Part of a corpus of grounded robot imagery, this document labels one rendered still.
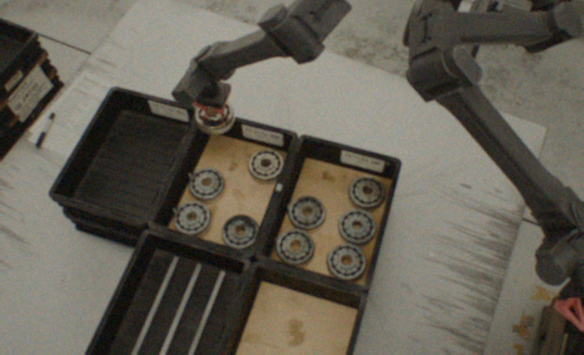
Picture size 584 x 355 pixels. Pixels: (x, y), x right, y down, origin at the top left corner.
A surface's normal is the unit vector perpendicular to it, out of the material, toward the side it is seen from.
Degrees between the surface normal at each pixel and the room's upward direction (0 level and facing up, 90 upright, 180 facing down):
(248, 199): 0
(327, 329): 0
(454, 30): 38
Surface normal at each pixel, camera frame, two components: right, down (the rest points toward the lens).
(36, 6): -0.01, -0.52
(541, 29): 0.38, -0.11
